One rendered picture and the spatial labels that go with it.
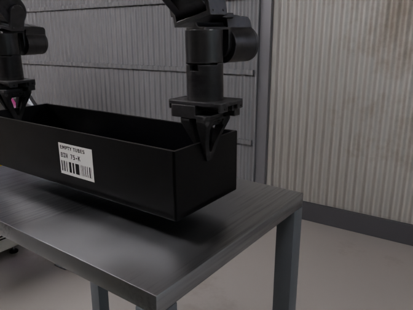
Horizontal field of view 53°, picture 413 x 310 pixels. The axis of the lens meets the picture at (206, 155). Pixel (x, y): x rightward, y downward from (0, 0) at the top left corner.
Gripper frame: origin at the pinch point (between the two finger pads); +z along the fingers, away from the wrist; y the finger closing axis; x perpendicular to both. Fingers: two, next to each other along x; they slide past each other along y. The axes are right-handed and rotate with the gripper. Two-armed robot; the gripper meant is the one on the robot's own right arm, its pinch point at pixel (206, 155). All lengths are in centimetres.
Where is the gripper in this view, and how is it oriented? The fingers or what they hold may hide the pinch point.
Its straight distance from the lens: 66.9
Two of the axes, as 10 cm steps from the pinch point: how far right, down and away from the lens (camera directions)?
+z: 0.2, 9.6, 2.8
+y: -8.1, -1.5, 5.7
